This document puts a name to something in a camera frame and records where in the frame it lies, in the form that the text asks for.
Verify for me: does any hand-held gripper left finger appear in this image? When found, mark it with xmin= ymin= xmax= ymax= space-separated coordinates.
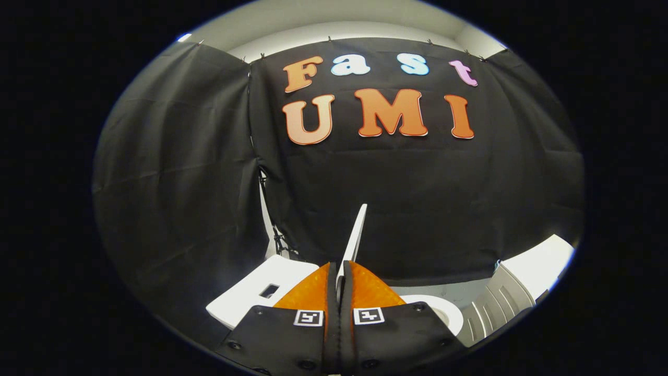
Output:
xmin=217 ymin=261 xmax=340 ymax=375

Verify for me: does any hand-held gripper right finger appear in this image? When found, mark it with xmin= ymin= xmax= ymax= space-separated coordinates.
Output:
xmin=339 ymin=260 xmax=468 ymax=375

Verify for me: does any white toilet lid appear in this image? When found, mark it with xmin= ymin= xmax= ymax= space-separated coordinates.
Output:
xmin=336 ymin=204 xmax=368 ymax=303

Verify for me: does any white toilet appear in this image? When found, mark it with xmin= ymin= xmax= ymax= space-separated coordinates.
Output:
xmin=206 ymin=255 xmax=464 ymax=337

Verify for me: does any black backdrop cloth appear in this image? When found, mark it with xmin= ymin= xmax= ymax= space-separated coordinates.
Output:
xmin=93 ymin=38 xmax=584 ymax=335

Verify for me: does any white drawer cabinet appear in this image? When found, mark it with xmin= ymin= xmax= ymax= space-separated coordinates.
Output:
xmin=459 ymin=234 xmax=575 ymax=348

